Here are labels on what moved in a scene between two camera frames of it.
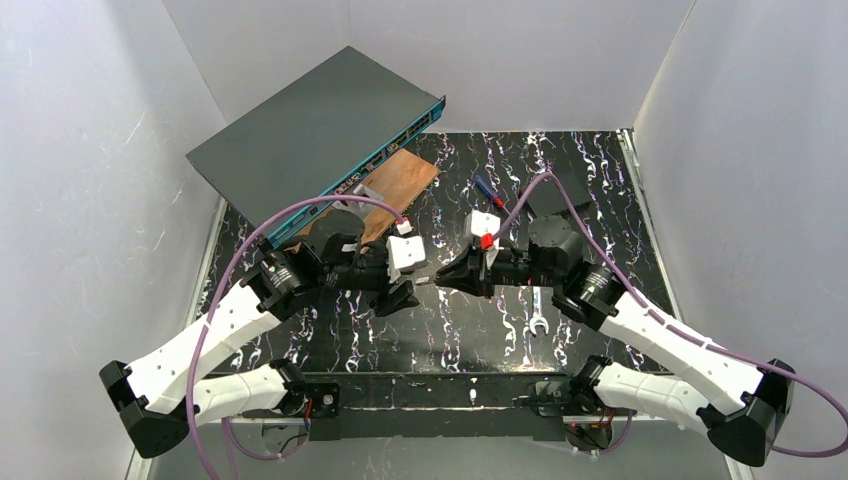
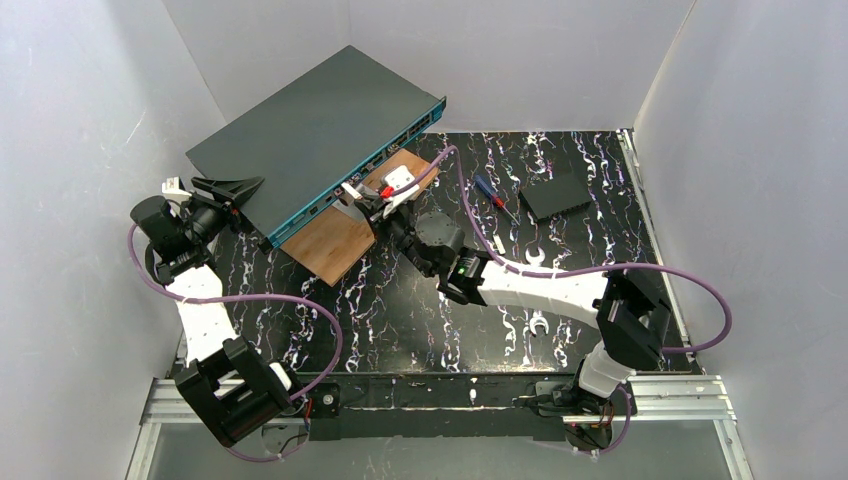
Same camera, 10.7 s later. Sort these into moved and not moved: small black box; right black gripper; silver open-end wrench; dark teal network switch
Moved: right black gripper
Not moved: small black box; dark teal network switch; silver open-end wrench
